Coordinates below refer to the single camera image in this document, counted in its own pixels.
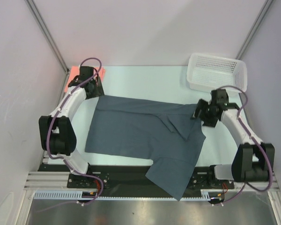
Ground blue-grey t shirt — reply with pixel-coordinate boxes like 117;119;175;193
84;95;207;202

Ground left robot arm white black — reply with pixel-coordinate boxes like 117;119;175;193
38;66;104;188

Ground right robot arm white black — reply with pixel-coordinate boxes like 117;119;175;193
192;86;275;192

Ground folded pink t shirt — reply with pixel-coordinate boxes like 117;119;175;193
64;66;106;93

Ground white plastic perforated basket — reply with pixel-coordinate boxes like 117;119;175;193
186;53;248;96

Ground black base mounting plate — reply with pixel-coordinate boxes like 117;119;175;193
37;164;239;199

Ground right aluminium frame post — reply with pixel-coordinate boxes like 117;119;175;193
235;0;276;60

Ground aluminium frame post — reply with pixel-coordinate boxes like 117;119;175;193
235;0;276;60
24;0;69;74

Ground left aluminium frame post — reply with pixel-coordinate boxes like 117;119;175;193
24;0;69;74

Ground white slotted cable duct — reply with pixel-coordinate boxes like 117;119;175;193
34;190;223;201

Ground aluminium front rail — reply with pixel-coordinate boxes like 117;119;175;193
23;171;278;192

